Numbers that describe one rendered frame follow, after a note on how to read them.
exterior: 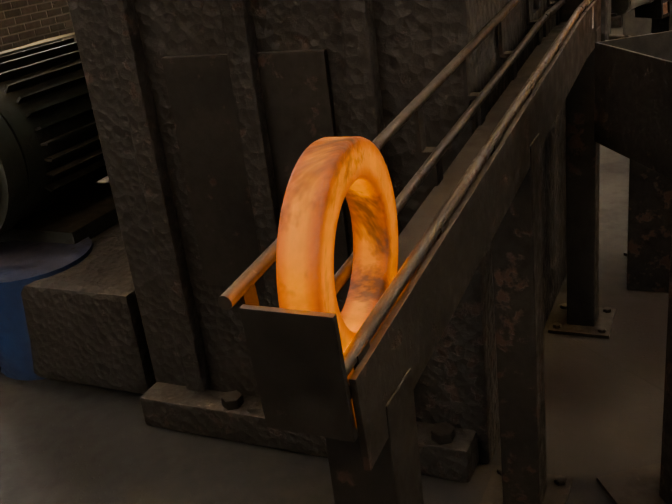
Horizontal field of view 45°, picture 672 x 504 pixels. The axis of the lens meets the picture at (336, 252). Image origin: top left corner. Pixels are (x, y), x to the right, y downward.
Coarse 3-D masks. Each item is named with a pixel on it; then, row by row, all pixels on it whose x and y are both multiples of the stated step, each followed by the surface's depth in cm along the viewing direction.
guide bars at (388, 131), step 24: (528, 0) 144; (528, 24) 146; (504, 48) 130; (504, 72) 121; (480, 96) 111; (480, 120) 113; (384, 144) 84; (432, 168) 92; (408, 192) 86; (264, 264) 63; (240, 288) 60; (336, 288) 70
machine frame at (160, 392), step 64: (128, 0) 133; (192, 0) 130; (256, 0) 126; (320, 0) 121; (384, 0) 117; (448, 0) 114; (128, 64) 136; (192, 64) 134; (256, 64) 128; (320, 64) 124; (384, 64) 121; (128, 128) 146; (192, 128) 139; (256, 128) 131; (320, 128) 129; (384, 128) 125; (448, 128) 121; (128, 192) 152; (192, 192) 144; (256, 192) 136; (128, 256) 158; (192, 256) 151; (256, 256) 144; (192, 320) 155; (192, 384) 161; (256, 384) 158; (448, 384) 140; (320, 448) 150; (448, 448) 138
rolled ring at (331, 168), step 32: (320, 160) 58; (352, 160) 61; (288, 192) 57; (320, 192) 56; (352, 192) 68; (384, 192) 68; (288, 224) 56; (320, 224) 56; (352, 224) 70; (384, 224) 69; (288, 256) 56; (320, 256) 56; (384, 256) 70; (288, 288) 57; (320, 288) 56; (352, 288) 70; (384, 288) 69; (352, 320) 67
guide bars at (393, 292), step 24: (552, 48) 123; (528, 96) 109; (504, 120) 98; (480, 168) 87; (456, 192) 81; (432, 240) 74; (408, 264) 70; (384, 312) 64; (360, 336) 61; (360, 360) 60
